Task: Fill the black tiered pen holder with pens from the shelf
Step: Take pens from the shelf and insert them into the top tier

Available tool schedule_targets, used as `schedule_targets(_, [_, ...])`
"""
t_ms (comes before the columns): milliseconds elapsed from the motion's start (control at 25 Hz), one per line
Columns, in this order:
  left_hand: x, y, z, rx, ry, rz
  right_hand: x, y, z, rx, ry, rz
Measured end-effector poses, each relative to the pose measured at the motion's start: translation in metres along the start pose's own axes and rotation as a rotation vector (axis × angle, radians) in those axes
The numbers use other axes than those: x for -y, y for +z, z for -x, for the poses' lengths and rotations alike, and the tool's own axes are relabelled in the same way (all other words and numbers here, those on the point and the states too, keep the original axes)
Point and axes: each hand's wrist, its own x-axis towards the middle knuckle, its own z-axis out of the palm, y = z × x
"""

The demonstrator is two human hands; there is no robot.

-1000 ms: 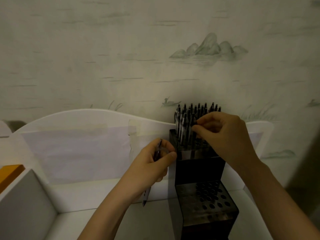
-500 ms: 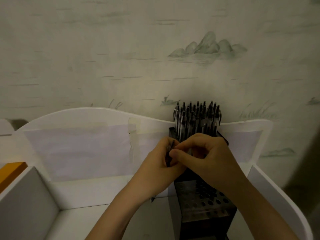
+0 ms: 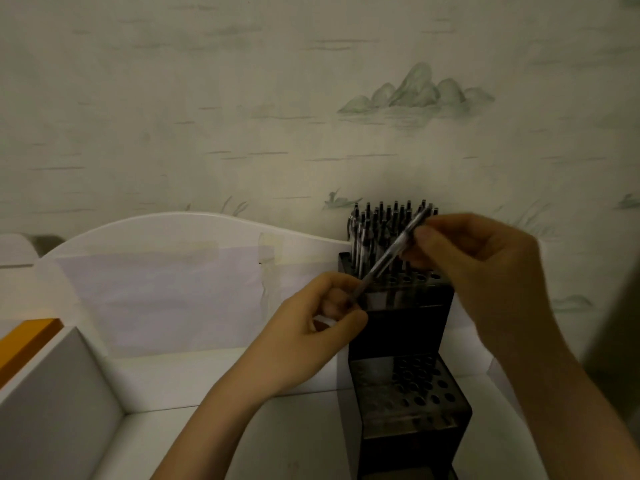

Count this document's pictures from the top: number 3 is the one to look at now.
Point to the person's left hand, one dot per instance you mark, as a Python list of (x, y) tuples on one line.
[(300, 344)]

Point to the person's right hand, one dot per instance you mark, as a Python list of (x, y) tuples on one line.
[(500, 284)]

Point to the black tiered pen holder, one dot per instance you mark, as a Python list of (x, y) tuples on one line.
[(400, 324)]

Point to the black gel pen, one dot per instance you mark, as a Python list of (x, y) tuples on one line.
[(390, 254)]

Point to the row of black pens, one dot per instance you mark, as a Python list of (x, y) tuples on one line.
[(370, 224)]

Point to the person's right forearm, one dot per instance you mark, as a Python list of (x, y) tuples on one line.
[(575, 409)]

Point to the white curved-back shelf unit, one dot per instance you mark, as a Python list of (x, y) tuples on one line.
[(175, 379)]

